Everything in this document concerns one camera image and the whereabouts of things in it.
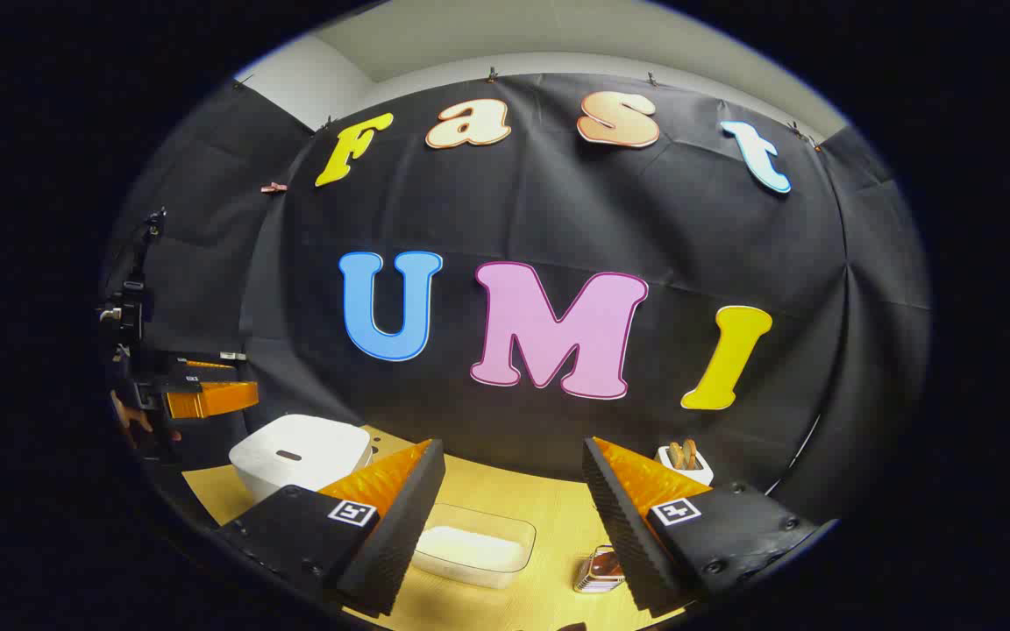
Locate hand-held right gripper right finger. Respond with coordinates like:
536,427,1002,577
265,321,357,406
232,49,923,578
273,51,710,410
581,436,822,614

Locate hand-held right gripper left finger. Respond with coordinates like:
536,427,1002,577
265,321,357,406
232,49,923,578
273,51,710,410
211,438,447,619

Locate clear wire chopstick holder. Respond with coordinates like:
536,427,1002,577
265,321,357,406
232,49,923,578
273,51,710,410
573,545,627,595

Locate white rice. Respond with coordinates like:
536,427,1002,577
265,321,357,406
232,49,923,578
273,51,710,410
416,524,528,579

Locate white rice cooker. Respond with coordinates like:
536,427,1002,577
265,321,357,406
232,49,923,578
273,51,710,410
229,414,374,505

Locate white toaster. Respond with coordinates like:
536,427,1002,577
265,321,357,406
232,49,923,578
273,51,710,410
657,443,715,487

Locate clear plastic container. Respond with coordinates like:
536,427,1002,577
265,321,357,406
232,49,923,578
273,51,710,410
411,502,537,590

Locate black backdrop cloth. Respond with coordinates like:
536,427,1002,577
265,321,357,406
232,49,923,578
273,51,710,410
100,73,934,527

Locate white cable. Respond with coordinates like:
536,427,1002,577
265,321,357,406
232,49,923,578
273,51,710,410
764,412,822,496

